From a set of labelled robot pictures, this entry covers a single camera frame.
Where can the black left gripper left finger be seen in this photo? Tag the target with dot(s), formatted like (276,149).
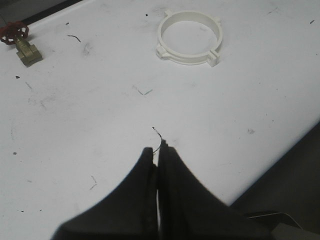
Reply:
(129,212)

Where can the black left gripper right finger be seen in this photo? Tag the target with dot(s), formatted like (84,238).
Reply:
(188,211)

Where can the white half clamp with stud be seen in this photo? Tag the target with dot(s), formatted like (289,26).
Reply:
(205,39)

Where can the white half pipe clamp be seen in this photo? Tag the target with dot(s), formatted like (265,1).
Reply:
(179,36)

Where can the grey device at corner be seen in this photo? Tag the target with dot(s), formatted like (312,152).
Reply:
(282,225)

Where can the brass valve red handwheel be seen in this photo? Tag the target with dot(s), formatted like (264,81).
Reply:
(16,33)

